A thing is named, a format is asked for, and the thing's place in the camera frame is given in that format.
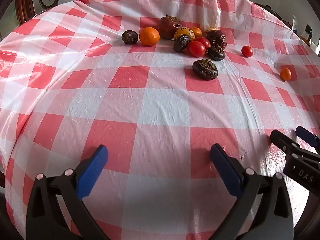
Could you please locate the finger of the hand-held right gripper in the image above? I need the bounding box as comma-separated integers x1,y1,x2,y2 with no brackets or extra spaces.
295,126,320,154
270,129,305,156

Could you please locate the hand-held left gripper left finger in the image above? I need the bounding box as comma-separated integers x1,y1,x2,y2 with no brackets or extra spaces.
26,144,111,240

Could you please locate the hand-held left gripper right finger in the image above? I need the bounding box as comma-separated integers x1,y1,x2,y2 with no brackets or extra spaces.
210,144,294,240

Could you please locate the small dark round passion fruit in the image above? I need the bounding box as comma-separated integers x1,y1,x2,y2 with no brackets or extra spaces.
121,30,139,44

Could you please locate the yellow passion fruit brown scar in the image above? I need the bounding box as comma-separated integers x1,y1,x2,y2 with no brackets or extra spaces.
174,26,195,40

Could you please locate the red white checkered plastic tablecloth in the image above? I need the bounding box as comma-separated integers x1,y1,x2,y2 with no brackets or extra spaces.
0,0,320,240

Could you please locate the small red cherry tomato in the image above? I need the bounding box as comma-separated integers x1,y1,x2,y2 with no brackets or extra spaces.
241,45,254,58

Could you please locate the large dark mushroom front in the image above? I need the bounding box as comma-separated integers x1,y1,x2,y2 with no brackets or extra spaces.
192,58,218,81

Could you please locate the dark mushroom by tomatoes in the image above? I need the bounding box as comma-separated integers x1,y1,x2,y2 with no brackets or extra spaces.
208,46,226,61

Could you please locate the dark red wrinkled passion fruit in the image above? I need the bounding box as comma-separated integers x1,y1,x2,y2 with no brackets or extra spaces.
205,29,227,50

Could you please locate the large orange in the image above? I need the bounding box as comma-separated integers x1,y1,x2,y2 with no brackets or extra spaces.
139,27,160,47

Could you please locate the large reddish brown wrinkled fruit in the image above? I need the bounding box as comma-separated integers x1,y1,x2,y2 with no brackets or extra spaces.
157,15,183,40

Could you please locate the brown wooden cabinet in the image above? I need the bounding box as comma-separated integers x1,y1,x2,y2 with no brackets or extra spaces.
15,0,38,27

